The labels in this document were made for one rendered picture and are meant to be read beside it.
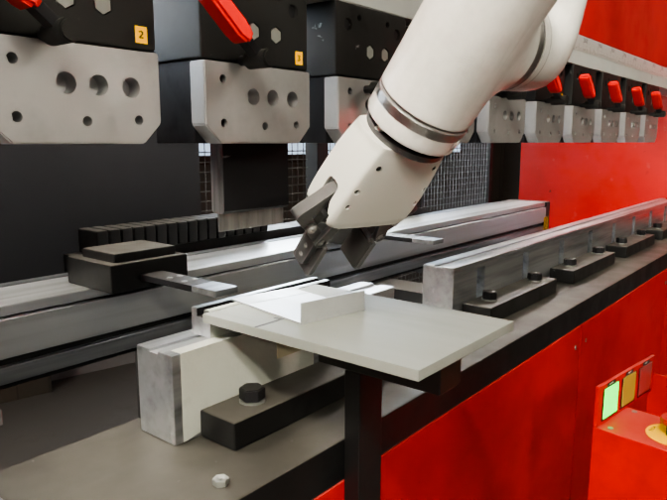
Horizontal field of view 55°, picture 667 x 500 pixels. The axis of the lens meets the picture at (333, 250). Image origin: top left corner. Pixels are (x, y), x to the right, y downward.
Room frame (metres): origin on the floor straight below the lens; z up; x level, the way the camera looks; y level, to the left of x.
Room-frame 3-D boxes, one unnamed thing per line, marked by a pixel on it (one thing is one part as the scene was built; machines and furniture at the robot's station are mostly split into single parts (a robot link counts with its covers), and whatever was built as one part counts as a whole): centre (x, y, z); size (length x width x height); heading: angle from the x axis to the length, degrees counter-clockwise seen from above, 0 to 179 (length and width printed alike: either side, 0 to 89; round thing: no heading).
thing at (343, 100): (0.85, -0.02, 1.26); 0.15 x 0.09 x 0.17; 141
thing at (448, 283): (1.70, -0.71, 0.92); 1.68 x 0.06 x 0.10; 141
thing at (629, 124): (1.78, -0.78, 1.26); 0.15 x 0.09 x 0.17; 141
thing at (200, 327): (0.74, 0.08, 0.98); 0.20 x 0.03 x 0.03; 141
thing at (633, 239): (1.77, -0.84, 0.89); 0.30 x 0.05 x 0.03; 141
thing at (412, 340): (0.63, -0.02, 1.00); 0.26 x 0.18 x 0.01; 51
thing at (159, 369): (0.76, 0.06, 0.92); 0.39 x 0.06 x 0.10; 141
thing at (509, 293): (1.15, -0.34, 0.89); 0.30 x 0.05 x 0.03; 141
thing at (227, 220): (0.72, 0.09, 1.13); 0.10 x 0.02 x 0.10; 141
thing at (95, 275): (0.82, 0.23, 1.01); 0.26 x 0.12 x 0.05; 51
